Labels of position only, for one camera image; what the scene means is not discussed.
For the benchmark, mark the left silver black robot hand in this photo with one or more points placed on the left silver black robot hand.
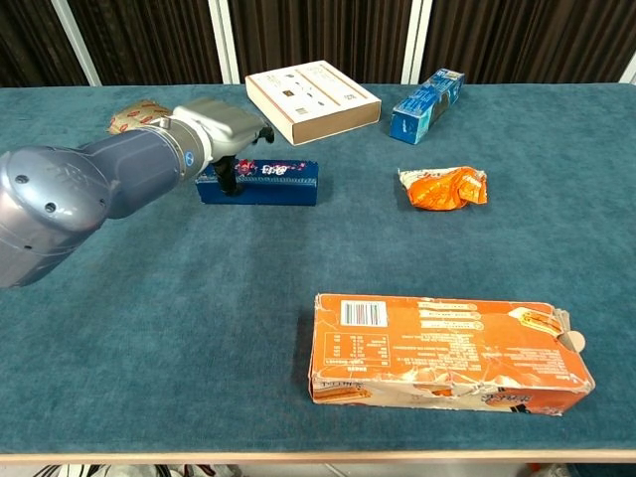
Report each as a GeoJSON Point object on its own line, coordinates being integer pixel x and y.
{"type": "Point", "coordinates": [223, 126]}

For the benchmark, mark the blue glasses case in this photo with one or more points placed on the blue glasses case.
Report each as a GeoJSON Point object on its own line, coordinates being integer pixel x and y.
{"type": "Point", "coordinates": [283, 191]}

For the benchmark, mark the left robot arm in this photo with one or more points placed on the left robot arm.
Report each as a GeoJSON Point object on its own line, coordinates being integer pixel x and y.
{"type": "Point", "coordinates": [64, 199]}

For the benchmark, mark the flat white cardboard box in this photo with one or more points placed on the flat white cardboard box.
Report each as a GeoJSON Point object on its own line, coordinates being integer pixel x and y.
{"type": "Point", "coordinates": [308, 97]}

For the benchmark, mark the blue long carton box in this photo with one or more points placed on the blue long carton box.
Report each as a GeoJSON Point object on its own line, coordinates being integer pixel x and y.
{"type": "Point", "coordinates": [422, 110]}

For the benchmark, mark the gold foil snack packet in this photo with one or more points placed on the gold foil snack packet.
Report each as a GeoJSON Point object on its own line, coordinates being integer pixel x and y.
{"type": "Point", "coordinates": [134, 115]}

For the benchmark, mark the dark brown pleated curtain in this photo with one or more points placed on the dark brown pleated curtain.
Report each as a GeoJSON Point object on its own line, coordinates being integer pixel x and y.
{"type": "Point", "coordinates": [323, 30]}

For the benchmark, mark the orange crumpled snack bag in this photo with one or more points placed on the orange crumpled snack bag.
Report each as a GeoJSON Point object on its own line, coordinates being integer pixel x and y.
{"type": "Point", "coordinates": [442, 191]}

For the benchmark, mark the teal blue table cloth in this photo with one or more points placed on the teal blue table cloth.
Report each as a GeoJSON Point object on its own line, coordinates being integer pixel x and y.
{"type": "Point", "coordinates": [149, 372]}

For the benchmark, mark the large worn orange carton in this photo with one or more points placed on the large worn orange carton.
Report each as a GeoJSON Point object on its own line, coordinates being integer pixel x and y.
{"type": "Point", "coordinates": [437, 348]}

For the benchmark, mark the black white clutter under table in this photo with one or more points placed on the black white clutter under table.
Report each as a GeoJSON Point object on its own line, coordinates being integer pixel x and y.
{"type": "Point", "coordinates": [74, 471]}

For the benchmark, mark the white metal frame post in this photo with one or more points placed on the white metal frame post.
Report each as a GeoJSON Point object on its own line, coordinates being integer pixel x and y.
{"type": "Point", "coordinates": [224, 40]}
{"type": "Point", "coordinates": [74, 40]}
{"type": "Point", "coordinates": [416, 40]}
{"type": "Point", "coordinates": [630, 72]}

